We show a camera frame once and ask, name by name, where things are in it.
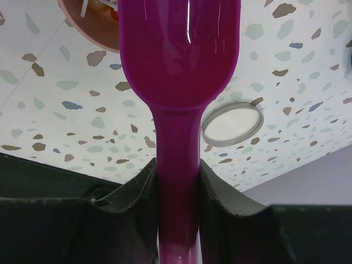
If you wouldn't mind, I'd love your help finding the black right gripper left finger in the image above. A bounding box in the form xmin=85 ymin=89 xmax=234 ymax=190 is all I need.
xmin=1 ymin=154 xmax=159 ymax=263

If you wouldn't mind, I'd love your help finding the round silver jar lid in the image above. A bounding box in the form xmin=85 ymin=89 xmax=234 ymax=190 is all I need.
xmin=201 ymin=102 xmax=264 ymax=147

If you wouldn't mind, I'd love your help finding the magenta plastic scoop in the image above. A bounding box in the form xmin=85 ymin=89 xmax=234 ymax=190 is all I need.
xmin=118 ymin=1 xmax=241 ymax=263

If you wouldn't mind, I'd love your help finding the pink tray of lollipops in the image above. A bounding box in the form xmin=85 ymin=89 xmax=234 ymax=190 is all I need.
xmin=58 ymin=0 xmax=120 ymax=53

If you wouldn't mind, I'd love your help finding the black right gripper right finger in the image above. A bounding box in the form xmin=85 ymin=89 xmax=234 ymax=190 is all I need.
xmin=199 ymin=161 xmax=351 ymax=263

